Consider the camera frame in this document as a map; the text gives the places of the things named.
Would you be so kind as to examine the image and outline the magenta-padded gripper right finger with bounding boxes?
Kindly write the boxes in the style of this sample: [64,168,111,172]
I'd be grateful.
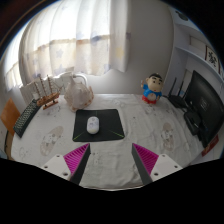
[131,143,183,186]

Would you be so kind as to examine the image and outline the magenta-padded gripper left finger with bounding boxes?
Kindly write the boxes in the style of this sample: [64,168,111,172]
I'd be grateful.
[40,143,92,186]

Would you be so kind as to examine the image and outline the white cartoon-print computer mouse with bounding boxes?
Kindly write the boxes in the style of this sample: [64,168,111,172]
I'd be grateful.
[86,115,101,135]

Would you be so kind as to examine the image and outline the black mouse pad green lines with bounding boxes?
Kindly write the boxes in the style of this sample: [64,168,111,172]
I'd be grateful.
[72,108,126,143]

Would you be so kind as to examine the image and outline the white cartoon-print tablecloth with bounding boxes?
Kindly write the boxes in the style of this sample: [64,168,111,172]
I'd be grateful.
[10,93,205,191]

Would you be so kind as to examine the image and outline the black desktop device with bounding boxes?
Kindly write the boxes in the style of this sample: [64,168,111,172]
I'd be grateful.
[183,110,203,136]

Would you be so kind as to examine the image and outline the white crumpled bag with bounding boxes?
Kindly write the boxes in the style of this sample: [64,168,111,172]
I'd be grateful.
[63,73,95,112]

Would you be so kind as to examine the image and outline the black keyboard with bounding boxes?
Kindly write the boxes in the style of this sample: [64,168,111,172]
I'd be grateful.
[13,98,42,139]

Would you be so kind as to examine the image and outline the red booklet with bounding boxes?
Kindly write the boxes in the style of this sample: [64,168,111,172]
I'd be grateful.
[200,134,220,158]

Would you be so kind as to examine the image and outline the black router with antennas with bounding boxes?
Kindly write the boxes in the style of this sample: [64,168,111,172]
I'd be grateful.
[166,77,189,109]

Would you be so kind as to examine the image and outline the wooden model sailing ship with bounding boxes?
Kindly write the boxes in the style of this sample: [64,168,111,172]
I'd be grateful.
[33,74,61,111]

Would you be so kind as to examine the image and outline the cartoon boy figurine clock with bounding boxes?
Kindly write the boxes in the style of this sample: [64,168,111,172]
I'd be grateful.
[140,73,164,105]

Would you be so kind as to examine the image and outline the orange wooden chair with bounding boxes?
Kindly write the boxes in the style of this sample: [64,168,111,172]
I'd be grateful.
[0,98,22,161]

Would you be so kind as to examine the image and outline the black computer monitor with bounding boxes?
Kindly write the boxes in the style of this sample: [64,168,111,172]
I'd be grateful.
[184,69,224,149]

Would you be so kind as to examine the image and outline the white shelf unit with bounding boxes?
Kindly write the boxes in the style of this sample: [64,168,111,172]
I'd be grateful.
[163,6,224,98]

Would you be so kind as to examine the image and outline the white star-print curtain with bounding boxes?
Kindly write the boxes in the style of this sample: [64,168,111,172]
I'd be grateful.
[4,0,129,91]

